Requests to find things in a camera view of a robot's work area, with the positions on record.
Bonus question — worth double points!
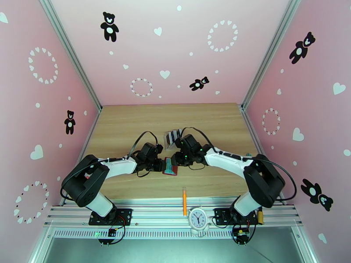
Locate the perforated metal strip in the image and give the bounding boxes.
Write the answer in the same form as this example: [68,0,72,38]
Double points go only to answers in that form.
[51,228,293,240]

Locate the clear plastic card box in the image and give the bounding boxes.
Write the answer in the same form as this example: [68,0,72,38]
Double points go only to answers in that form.
[163,128,184,150]

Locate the aluminium frame post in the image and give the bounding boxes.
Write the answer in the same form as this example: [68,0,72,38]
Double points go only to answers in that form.
[36,0,103,110]
[240,0,304,110]

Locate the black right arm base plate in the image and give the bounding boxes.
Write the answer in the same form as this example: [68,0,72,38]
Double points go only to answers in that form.
[214,207,259,226]

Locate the black left camera cable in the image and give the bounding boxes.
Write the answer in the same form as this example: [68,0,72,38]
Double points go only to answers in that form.
[61,131,159,201]

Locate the red leather card holder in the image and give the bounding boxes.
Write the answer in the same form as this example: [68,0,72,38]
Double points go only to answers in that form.
[161,157,179,177]

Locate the black right camera cable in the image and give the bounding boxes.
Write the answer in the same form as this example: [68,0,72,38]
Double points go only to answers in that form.
[181,127,298,201]

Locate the aluminium table edge rail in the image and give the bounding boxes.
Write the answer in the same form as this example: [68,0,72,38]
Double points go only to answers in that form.
[75,107,103,161]
[240,106,287,206]

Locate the right arm base power wires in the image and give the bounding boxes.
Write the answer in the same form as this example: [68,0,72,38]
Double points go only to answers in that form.
[219,218,257,246]

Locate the black camera cable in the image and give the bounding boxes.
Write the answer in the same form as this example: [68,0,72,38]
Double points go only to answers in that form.
[61,131,159,201]
[181,127,298,201]

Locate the arm base power wires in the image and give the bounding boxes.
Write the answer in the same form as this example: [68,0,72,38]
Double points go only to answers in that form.
[98,215,127,246]
[219,218,257,246]

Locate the aluminium mounting rail platform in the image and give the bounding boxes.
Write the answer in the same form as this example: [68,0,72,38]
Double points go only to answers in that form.
[43,199,304,231]

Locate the left arm base power wires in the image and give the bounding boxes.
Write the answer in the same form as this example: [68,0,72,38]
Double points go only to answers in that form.
[98,215,127,246]

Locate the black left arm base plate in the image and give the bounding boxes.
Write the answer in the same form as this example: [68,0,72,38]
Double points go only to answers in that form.
[88,207,133,226]

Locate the white alarm clock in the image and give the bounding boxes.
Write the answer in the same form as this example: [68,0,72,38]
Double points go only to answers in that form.
[187,206,211,237]

